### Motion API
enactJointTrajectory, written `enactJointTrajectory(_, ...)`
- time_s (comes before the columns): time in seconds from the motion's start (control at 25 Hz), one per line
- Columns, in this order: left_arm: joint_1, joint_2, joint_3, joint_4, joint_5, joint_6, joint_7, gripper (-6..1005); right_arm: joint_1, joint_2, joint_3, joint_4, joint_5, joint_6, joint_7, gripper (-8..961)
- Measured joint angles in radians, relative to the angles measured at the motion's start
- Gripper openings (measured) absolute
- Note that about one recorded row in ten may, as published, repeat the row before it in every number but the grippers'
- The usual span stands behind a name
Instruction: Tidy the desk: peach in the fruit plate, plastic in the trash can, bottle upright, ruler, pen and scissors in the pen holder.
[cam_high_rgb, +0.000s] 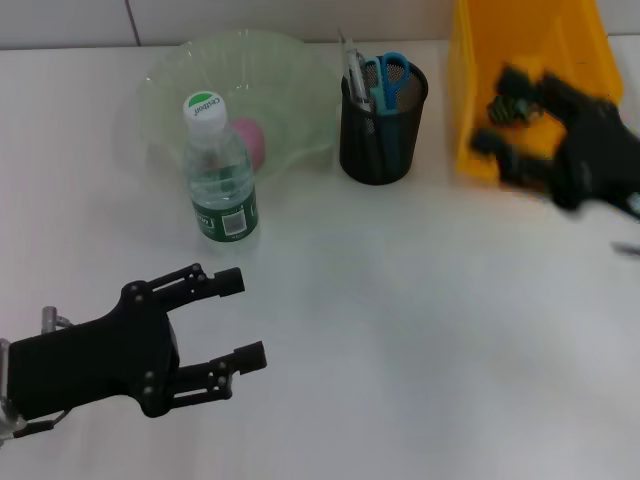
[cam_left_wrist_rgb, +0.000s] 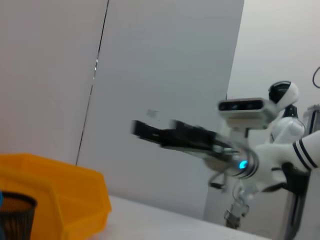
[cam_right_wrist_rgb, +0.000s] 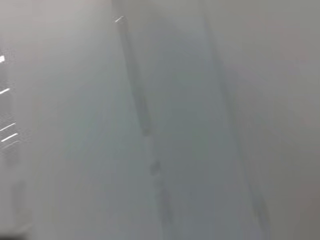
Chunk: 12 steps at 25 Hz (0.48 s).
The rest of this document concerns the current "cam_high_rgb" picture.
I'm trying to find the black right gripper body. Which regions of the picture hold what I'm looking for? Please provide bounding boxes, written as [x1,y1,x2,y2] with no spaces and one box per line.
[547,94,640,214]

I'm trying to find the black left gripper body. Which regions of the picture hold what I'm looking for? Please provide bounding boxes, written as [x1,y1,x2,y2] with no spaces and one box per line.
[7,280,182,420]

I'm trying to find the green plastic wrapper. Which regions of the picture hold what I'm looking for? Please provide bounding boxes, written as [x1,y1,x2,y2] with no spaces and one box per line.
[487,94,545,126]

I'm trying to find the clear green-label water bottle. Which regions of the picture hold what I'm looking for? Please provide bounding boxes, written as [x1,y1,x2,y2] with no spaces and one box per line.
[182,91,261,244]

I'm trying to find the blue capped scissors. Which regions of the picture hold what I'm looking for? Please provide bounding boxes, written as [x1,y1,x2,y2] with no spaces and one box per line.
[363,51,412,116]

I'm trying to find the pink toy peach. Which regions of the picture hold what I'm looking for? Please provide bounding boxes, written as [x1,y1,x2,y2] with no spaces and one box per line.
[232,117,268,169]

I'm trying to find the clear grey ballpoint pen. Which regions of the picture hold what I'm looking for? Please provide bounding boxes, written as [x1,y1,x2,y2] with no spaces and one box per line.
[344,45,374,115]

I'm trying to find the black mesh pen holder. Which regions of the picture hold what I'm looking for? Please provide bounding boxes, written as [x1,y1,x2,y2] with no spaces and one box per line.
[339,58,430,186]

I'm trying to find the green glass fruit plate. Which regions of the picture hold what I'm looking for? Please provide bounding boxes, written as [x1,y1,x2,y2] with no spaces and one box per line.
[137,28,344,181]

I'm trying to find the yellow plastic bin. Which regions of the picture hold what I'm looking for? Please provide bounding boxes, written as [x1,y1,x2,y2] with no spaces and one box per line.
[446,0,625,182]

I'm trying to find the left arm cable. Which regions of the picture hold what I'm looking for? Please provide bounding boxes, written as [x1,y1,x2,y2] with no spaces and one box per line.
[13,408,72,437]

